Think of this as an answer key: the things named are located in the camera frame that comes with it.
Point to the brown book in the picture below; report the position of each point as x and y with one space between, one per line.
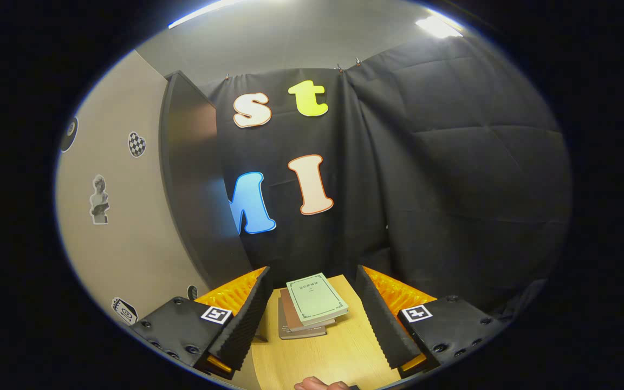
288 314

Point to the green book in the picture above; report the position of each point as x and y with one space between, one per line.
314 298

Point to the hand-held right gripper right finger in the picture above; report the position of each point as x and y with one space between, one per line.
379 325

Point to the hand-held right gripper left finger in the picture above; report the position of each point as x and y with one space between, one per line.
247 325

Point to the long ceiling light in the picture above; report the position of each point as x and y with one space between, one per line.
203 12

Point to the ceiling light panel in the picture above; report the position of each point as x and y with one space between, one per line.
437 26

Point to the grey-brown book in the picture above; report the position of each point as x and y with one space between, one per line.
301 335

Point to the black backdrop cloth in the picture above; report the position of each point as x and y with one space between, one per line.
453 189

